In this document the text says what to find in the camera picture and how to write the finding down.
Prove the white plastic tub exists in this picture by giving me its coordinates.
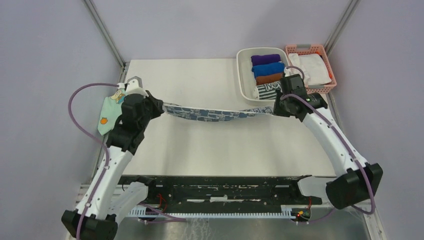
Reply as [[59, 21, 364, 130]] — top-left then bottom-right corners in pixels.
[[236, 47, 291, 106]]

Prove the mint green cartoon towel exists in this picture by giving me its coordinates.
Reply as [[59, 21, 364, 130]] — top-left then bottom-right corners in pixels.
[[97, 89, 127, 136]]

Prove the pink plastic basket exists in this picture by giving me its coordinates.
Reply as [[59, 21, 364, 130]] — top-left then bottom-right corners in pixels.
[[285, 44, 337, 94]]

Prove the white cloth in basket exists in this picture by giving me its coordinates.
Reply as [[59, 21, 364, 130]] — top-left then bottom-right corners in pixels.
[[288, 53, 332, 86]]

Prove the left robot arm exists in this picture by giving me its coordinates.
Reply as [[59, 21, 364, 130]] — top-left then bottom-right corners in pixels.
[[61, 76, 164, 240]]

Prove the white slotted cable duct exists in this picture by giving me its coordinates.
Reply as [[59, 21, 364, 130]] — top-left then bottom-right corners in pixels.
[[127, 206, 296, 220]]

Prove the brown rolled towel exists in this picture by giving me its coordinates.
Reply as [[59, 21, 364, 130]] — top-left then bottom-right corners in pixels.
[[255, 72, 283, 86]]

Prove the purple rolled towel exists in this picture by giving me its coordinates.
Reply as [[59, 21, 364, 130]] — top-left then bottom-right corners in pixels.
[[250, 54, 281, 67]]

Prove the blue rolled towel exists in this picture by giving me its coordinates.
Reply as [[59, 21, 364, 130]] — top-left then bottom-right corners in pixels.
[[251, 61, 286, 78]]

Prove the aluminium frame rail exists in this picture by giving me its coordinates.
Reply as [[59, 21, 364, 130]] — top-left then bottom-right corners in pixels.
[[65, 0, 130, 240]]

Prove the orange item in basket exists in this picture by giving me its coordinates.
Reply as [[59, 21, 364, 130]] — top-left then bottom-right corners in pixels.
[[314, 50, 333, 80]]

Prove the blue patterned towel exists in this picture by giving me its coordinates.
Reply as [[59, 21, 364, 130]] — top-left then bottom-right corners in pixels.
[[163, 103, 273, 122]]

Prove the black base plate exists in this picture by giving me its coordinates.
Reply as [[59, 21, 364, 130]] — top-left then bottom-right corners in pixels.
[[118, 175, 323, 214]]

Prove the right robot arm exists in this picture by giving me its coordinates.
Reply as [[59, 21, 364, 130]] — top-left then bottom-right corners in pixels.
[[273, 74, 383, 215]]

